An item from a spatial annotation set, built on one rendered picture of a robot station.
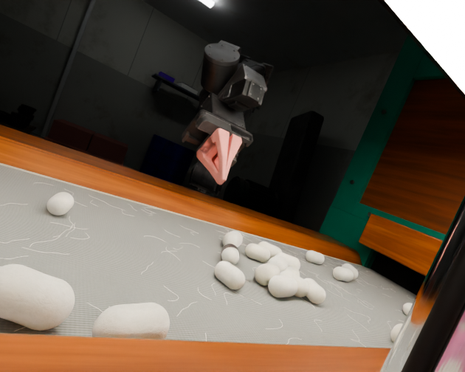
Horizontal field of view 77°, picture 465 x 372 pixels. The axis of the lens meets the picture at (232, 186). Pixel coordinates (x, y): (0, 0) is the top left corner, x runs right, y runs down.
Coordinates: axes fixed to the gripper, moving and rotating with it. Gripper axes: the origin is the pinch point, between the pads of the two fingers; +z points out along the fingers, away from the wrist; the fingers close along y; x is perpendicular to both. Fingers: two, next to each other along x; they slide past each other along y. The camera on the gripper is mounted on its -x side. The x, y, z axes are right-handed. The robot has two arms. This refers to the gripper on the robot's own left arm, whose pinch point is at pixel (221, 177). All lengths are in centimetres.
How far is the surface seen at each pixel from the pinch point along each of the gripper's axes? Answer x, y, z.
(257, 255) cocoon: -1.8, 3.2, 12.4
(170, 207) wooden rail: 6.9, -4.6, 2.5
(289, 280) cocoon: -7.9, 1.0, 18.0
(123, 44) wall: 276, 16, -519
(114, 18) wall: 252, -12, -541
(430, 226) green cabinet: -9.2, 45.9, 0.9
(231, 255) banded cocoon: -4.4, -3.0, 14.6
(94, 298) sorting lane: -8.5, -16.3, 21.6
